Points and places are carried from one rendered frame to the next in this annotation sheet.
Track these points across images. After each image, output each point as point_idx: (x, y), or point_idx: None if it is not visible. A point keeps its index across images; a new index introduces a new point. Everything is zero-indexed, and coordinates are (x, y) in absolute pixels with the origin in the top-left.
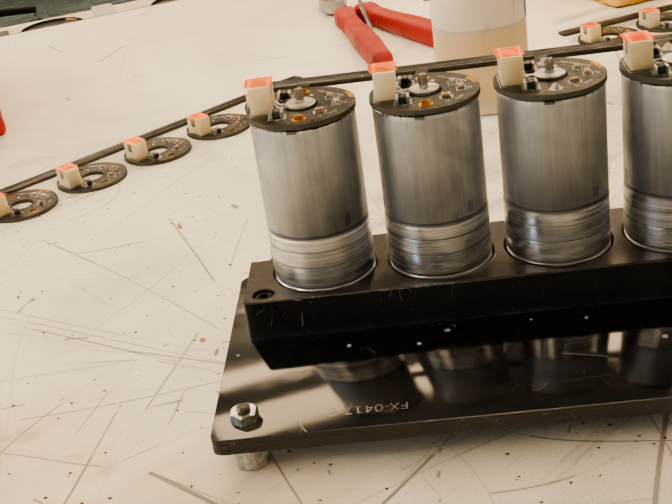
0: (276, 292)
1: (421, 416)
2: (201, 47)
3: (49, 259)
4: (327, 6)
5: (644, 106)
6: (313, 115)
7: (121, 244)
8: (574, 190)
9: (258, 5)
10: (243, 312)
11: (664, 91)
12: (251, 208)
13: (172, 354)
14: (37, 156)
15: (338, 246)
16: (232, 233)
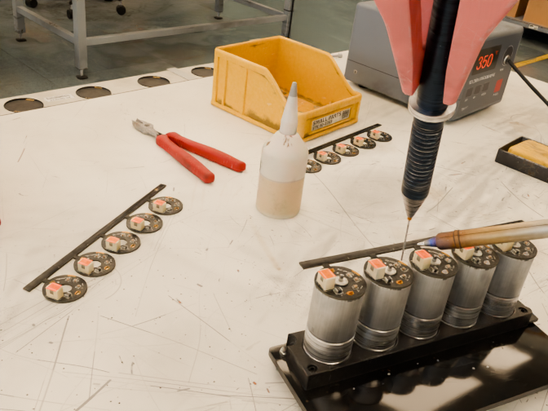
0: (317, 366)
1: None
2: (81, 154)
3: (118, 331)
4: (143, 130)
5: (469, 275)
6: (355, 290)
7: (154, 316)
8: (440, 310)
9: (91, 121)
10: (286, 371)
11: (479, 271)
12: (210, 286)
13: (246, 395)
14: (40, 245)
15: (350, 343)
16: (214, 306)
